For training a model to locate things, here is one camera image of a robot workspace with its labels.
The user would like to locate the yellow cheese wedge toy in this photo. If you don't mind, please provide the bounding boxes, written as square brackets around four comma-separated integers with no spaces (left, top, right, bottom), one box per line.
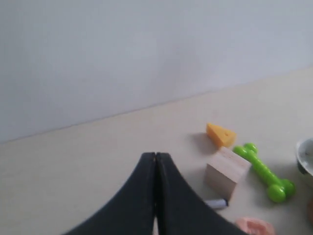
[206,123,237,148]

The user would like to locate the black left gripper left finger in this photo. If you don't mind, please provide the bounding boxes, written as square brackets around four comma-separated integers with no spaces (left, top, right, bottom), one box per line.
[66,153,156,235]

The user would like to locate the black whiteboard marker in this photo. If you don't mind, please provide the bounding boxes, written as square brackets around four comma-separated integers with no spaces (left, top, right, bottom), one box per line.
[204,198,229,210]

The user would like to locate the white ceramic bowl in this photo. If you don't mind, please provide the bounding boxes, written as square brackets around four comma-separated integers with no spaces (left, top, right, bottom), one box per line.
[295,138,313,176]

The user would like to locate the brown wooden cup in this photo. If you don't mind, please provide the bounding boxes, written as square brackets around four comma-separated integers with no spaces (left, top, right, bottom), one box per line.
[307,199,313,221]

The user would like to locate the green bone dog toy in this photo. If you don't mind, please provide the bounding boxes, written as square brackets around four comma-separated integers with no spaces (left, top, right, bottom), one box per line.
[233,142,296,203]

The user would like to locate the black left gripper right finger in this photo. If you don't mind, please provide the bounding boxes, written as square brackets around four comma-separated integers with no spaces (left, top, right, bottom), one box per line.
[155,153,245,235]

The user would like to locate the pink putty lump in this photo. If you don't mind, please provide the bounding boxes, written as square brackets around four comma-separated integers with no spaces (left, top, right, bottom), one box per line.
[235,217,276,235]

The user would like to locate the plain wooden cube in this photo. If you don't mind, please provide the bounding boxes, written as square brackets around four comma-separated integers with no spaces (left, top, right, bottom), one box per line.
[204,147,251,201]

